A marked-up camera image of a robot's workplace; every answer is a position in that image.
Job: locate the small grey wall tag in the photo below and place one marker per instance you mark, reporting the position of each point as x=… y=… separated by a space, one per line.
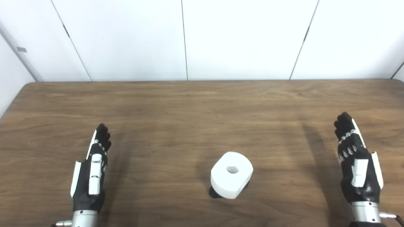
x=21 y=49

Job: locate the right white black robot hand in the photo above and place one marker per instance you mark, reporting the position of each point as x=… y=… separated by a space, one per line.
x=359 y=176

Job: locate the black plastic holder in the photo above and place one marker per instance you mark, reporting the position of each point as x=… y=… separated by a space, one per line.
x=214 y=192

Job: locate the grey wall corner trim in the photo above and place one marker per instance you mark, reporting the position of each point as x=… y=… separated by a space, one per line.
x=30 y=64

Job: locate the round white plastic piece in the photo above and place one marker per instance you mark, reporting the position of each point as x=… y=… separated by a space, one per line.
x=227 y=183

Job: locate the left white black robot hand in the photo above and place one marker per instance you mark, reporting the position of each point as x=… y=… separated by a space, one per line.
x=88 y=186

